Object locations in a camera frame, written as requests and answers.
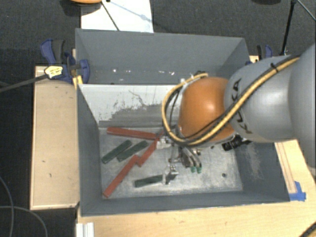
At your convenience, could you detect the pale wood flat board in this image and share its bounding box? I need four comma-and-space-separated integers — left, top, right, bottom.
29, 65, 80, 211

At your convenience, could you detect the black cylinder on white bracket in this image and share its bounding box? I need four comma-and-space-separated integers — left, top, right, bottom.
221, 135, 250, 152

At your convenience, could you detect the red-brown flat block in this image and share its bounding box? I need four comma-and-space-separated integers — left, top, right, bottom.
103, 154, 139, 198
136, 131, 164, 168
106, 127, 161, 140

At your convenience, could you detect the grey metal bin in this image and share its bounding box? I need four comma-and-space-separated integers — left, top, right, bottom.
75, 28, 291, 217

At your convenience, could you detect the dark green flat block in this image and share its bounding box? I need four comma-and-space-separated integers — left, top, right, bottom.
101, 139, 132, 164
116, 140, 150, 163
134, 173, 165, 188

